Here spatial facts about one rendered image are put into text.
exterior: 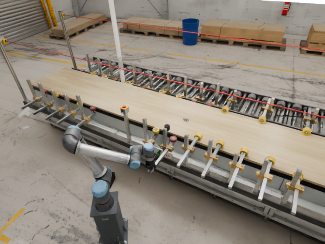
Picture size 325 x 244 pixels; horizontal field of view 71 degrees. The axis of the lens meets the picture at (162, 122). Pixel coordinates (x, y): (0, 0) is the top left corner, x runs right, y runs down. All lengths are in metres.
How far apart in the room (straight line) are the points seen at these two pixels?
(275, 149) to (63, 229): 2.57
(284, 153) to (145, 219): 1.73
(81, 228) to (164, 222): 0.98
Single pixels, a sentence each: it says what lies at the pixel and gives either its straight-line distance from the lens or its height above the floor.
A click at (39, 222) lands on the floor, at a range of 3.39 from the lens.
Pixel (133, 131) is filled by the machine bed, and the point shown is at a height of 0.68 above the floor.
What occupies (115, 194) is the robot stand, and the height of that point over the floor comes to 0.60.
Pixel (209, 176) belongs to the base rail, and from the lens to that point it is 2.51.
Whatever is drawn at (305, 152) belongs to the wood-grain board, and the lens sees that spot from 2.78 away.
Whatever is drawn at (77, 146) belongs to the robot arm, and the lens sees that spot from 1.95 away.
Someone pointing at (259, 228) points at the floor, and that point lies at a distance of 3.13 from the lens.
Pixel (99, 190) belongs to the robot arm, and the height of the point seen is 0.87.
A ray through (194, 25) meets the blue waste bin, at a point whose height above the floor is 0.62.
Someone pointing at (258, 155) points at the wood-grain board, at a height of 0.90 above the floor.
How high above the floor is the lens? 2.63
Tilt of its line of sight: 38 degrees down
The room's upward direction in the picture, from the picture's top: 2 degrees counter-clockwise
